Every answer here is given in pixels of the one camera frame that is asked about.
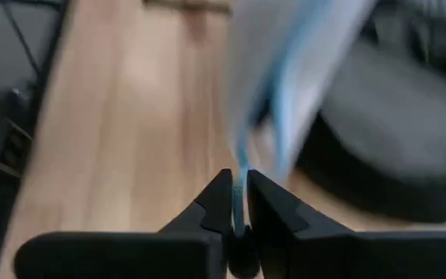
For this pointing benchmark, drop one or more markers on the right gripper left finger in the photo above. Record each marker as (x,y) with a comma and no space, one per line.
(130,255)

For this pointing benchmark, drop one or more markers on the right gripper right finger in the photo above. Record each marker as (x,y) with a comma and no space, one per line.
(343,255)

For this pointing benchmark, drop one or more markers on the black backpack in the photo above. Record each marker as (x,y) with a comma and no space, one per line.
(393,128)

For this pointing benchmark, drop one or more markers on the white mesh blue-trimmed pouch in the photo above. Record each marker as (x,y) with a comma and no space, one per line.
(269,58)

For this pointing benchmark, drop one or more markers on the black aluminium rig frame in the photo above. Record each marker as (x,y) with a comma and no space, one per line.
(50,50)

